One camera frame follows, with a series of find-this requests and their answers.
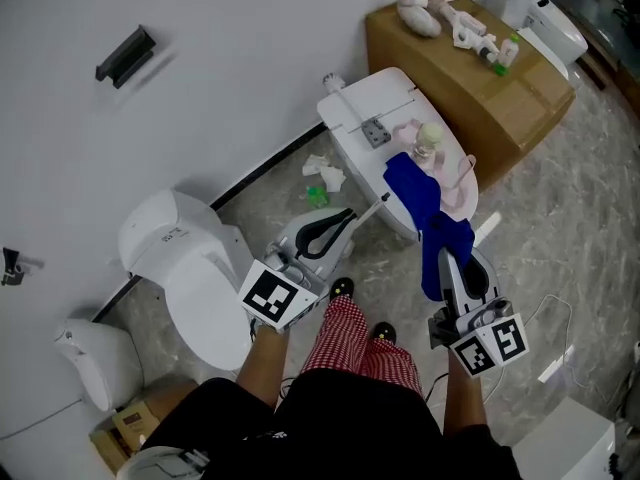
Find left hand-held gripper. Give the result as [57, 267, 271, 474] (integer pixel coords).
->
[237, 207, 357, 332]

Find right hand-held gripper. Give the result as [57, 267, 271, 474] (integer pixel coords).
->
[427, 248, 530, 379]

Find blue microfibre cloth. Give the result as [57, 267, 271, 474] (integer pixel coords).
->
[382, 151, 449, 237]
[419, 212, 475, 302]

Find white labelled tube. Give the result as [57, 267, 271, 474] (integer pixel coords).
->
[355, 191, 392, 227]

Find white plastic brush tool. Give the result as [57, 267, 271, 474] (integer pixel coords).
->
[322, 72, 381, 129]

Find person's left forearm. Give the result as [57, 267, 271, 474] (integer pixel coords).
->
[234, 325, 291, 412]

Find person's right forearm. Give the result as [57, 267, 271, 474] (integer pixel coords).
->
[442, 362, 489, 437]

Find white toilet with hinged lid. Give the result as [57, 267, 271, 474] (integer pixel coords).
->
[317, 66, 480, 242]

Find white toilet with labelled lid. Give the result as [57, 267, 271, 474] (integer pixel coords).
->
[117, 187, 256, 372]

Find white smart toilet dark button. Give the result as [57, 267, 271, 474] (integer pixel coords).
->
[517, 0, 589, 79]

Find black paper holder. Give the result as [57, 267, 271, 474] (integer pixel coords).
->
[1, 246, 31, 287]

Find green plastic bottle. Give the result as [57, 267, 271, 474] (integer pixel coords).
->
[305, 185, 330, 210]

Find person's left black slipper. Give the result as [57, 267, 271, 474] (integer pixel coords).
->
[329, 277, 355, 302]

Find person's black slipper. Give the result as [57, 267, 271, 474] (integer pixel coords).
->
[329, 277, 355, 302]
[373, 321, 399, 345]

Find crumpled white tissue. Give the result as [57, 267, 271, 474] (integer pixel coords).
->
[301, 153, 347, 194]

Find red checked trousers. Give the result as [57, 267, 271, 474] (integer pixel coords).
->
[299, 295, 424, 404]

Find person's right black slipper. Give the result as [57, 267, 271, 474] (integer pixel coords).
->
[373, 321, 399, 345]

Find small grey metal box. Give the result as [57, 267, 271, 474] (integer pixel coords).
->
[360, 119, 392, 148]

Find pink bottle cream cap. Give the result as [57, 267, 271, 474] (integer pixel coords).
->
[409, 121, 445, 167]

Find white cabinet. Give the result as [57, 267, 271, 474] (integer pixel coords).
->
[512, 397, 619, 480]

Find person's black shirt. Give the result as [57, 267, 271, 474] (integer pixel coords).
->
[139, 367, 521, 480]

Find large brown cardboard box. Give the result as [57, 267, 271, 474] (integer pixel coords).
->
[364, 0, 576, 192]

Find white bottle green cap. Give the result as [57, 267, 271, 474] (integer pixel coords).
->
[492, 35, 521, 77]

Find white plush toy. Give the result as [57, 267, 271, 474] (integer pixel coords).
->
[397, 0, 444, 37]

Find crumpled brown cardboard box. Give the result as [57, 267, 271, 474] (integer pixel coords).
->
[88, 377, 201, 474]

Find white spray gun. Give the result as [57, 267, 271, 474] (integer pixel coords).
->
[432, 0, 501, 62]

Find white waist pack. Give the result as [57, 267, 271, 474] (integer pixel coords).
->
[115, 445, 211, 480]

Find white floor cable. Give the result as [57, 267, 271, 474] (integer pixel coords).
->
[492, 293, 626, 404]

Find pale pink cloth strap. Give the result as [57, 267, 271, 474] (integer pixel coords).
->
[392, 117, 479, 209]

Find black wall shelf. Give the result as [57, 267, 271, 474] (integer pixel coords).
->
[95, 24, 157, 90]

